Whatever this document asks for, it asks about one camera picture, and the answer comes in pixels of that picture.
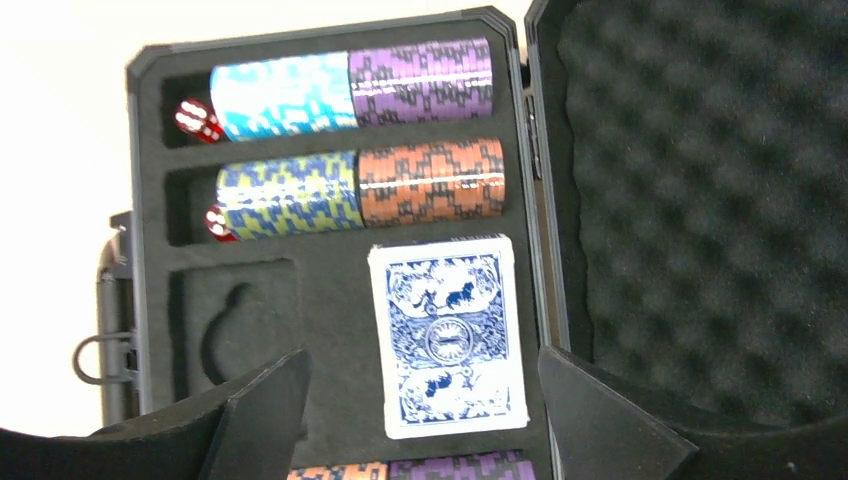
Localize orange purple chip row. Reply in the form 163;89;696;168
287;450;536;480

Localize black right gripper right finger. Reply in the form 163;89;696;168
537;344;848;480

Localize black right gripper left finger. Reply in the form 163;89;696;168
1;348;311;479

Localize red die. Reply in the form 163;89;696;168
173;98;225;144
204;204;237;242

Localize black poker set case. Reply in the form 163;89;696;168
97;1;847;479

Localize orange chip stack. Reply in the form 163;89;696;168
357;138;506;228

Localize light blue chip stack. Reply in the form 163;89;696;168
209;51;358;141

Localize yellow blue chip stack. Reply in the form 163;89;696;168
216;151;364;240

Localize purple chip stack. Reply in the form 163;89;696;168
348;37;494;127

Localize blue playing card deck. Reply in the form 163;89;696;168
367;234;530;440

